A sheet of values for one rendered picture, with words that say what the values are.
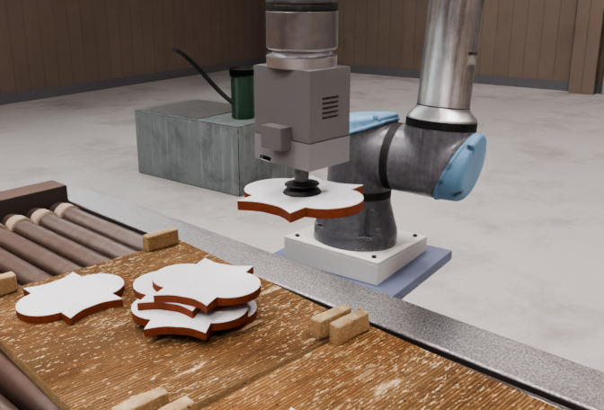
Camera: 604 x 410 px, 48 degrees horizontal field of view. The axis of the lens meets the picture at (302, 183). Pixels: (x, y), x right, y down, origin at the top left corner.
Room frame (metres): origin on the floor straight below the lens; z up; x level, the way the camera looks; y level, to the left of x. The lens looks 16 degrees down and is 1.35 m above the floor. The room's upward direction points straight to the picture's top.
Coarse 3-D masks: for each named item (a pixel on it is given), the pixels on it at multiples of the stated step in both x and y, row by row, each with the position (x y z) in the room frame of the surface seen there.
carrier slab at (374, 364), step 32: (320, 352) 0.71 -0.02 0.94; (352, 352) 0.71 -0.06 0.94; (384, 352) 0.71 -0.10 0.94; (416, 352) 0.71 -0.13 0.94; (256, 384) 0.65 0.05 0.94; (288, 384) 0.65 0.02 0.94; (320, 384) 0.65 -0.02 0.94; (352, 384) 0.65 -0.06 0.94; (384, 384) 0.65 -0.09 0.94; (416, 384) 0.65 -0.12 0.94; (448, 384) 0.65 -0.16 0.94; (480, 384) 0.65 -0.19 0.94
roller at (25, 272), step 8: (0, 248) 1.09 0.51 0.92; (0, 256) 1.05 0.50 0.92; (8, 256) 1.05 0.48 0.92; (16, 256) 1.05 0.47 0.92; (0, 264) 1.03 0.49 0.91; (8, 264) 1.02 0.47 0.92; (16, 264) 1.02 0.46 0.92; (24, 264) 1.01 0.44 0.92; (0, 272) 1.03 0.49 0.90; (16, 272) 1.00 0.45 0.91; (24, 272) 0.99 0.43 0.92; (32, 272) 0.98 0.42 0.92; (40, 272) 0.98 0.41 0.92; (24, 280) 0.98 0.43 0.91; (32, 280) 0.97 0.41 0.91; (40, 280) 0.96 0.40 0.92
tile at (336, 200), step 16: (256, 192) 0.73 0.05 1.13; (272, 192) 0.73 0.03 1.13; (336, 192) 0.72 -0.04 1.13; (352, 192) 0.72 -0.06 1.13; (240, 208) 0.70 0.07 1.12; (256, 208) 0.70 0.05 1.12; (272, 208) 0.69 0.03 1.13; (288, 208) 0.67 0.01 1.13; (304, 208) 0.67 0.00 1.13; (320, 208) 0.67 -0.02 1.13; (336, 208) 0.67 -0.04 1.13; (352, 208) 0.68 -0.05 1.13
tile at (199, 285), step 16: (160, 272) 0.84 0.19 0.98; (176, 272) 0.84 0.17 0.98; (192, 272) 0.84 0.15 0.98; (208, 272) 0.84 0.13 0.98; (224, 272) 0.84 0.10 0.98; (240, 272) 0.84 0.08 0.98; (160, 288) 0.80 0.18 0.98; (176, 288) 0.79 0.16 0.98; (192, 288) 0.79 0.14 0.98; (208, 288) 0.79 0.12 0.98; (224, 288) 0.79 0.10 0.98; (240, 288) 0.79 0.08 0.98; (256, 288) 0.79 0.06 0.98; (192, 304) 0.76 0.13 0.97; (208, 304) 0.75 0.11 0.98; (224, 304) 0.77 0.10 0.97
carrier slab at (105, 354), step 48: (0, 336) 0.75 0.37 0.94; (48, 336) 0.75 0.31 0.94; (96, 336) 0.75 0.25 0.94; (144, 336) 0.75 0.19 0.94; (192, 336) 0.75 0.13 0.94; (240, 336) 0.75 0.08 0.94; (288, 336) 0.75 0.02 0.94; (48, 384) 0.65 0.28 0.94; (96, 384) 0.65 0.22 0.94; (144, 384) 0.65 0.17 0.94; (192, 384) 0.65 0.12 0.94; (240, 384) 0.66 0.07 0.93
